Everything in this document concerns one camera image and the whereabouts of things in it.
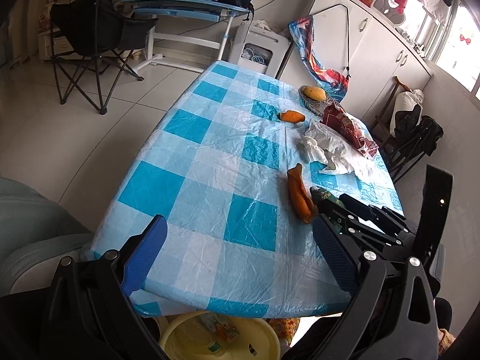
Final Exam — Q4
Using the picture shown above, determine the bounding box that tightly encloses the white plastic bag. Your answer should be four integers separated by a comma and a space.
299, 119, 372, 178

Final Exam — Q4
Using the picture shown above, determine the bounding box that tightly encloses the red snack bag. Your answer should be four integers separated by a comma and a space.
322, 102, 377, 159

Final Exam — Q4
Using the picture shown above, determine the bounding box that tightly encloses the small orange peel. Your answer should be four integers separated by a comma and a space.
278, 110, 305, 124

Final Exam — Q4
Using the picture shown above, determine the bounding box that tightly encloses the yellow plastic trash bucket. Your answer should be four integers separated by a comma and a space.
160, 310, 281, 359

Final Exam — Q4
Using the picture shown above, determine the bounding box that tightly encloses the blue checkered plastic tablecloth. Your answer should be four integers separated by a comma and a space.
86, 61, 401, 318

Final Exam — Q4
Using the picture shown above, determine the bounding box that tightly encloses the colourful crochet slipper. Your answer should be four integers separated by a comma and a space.
267, 318, 300, 346

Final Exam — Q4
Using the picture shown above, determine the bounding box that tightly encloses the black folded stroller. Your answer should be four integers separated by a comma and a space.
385, 104, 443, 184

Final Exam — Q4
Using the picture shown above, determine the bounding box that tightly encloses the woven fruit plate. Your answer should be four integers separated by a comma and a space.
298, 85, 335, 118

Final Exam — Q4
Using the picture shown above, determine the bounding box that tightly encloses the grey green sofa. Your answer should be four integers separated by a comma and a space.
1, 178, 94, 297

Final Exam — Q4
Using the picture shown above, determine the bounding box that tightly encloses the yellow mango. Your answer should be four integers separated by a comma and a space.
303, 86, 327, 102

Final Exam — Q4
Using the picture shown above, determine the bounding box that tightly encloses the white storage cabinet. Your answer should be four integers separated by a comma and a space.
302, 0, 431, 125

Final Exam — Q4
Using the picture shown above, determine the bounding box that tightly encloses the black folding camp chair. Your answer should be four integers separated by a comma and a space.
49, 0, 157, 115

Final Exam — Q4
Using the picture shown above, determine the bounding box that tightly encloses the blue study desk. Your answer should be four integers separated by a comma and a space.
115, 0, 252, 73

